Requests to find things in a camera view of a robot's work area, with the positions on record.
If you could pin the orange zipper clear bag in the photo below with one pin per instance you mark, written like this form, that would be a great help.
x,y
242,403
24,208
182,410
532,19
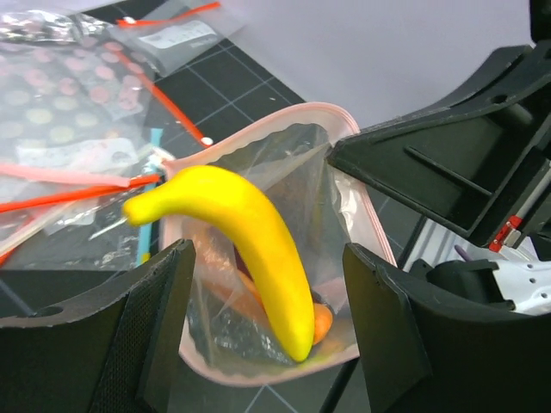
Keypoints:
x,y
50,221

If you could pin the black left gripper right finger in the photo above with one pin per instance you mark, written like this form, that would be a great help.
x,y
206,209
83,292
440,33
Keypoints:
x,y
424,349

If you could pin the pink dotted zip bag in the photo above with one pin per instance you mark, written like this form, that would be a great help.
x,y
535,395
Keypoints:
x,y
73,99

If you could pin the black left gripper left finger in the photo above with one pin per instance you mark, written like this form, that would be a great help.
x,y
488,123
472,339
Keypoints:
x,y
113,348

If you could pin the pink zipper clear bag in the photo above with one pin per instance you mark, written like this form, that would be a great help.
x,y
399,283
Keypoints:
x,y
226,336

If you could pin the yellow toy banana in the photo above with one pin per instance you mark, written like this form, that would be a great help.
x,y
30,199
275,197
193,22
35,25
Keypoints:
x,y
247,217

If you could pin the black cutting mat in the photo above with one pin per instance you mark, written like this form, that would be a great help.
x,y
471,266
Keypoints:
x,y
221,91

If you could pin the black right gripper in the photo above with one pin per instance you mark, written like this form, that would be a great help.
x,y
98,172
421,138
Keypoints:
x,y
478,161

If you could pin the far labelled orange zip bag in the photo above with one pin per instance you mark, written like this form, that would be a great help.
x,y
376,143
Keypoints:
x,y
177,32

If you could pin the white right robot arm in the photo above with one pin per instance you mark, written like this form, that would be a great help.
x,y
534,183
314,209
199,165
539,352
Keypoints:
x,y
500,278

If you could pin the orange maroon toy steak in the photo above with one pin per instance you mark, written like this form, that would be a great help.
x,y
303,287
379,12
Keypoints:
x,y
258,297

